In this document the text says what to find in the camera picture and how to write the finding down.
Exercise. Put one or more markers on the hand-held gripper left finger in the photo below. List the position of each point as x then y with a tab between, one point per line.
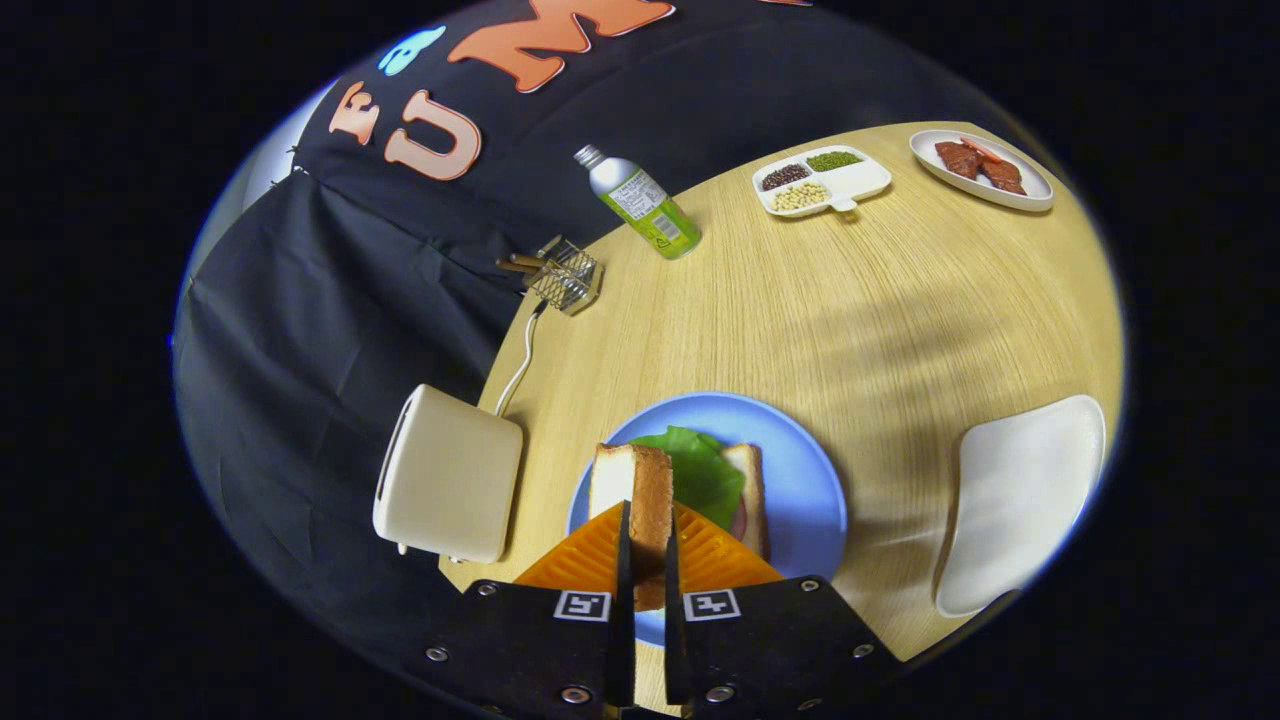
625	650

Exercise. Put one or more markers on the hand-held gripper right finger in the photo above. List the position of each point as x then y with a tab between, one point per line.
672	650

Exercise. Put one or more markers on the toasted bread slice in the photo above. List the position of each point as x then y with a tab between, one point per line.
650	500

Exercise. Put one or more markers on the green lettuce leaf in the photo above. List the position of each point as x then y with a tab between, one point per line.
700	475

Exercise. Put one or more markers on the pink ham slice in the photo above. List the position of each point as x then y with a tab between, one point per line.
740	522

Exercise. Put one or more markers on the white bread slice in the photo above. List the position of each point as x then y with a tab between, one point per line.
752	490

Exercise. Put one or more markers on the blue plate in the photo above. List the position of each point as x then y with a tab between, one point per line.
800	500

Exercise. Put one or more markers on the white toaster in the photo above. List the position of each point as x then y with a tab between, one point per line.
450	480

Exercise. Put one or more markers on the white square plate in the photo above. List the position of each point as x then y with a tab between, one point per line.
1020	500

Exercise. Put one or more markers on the black backdrop cloth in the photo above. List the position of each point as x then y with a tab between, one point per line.
330	330

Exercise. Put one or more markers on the green and silver bottle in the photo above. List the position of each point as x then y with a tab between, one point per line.
640	205

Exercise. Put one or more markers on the pile of yellow soybeans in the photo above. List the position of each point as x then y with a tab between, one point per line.
800	197

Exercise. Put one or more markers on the pile of dark red beans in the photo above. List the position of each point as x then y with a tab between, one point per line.
786	177

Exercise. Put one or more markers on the white divided dish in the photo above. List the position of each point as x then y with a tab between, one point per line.
860	183

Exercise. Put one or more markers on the pile of green beans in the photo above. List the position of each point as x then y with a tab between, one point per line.
834	160

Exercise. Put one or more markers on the brown meat piece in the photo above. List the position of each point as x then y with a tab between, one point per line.
1003	178
958	162

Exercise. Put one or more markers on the white oval plate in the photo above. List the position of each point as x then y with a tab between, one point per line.
1036	190

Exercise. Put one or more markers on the red sausage slice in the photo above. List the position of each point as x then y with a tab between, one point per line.
985	152

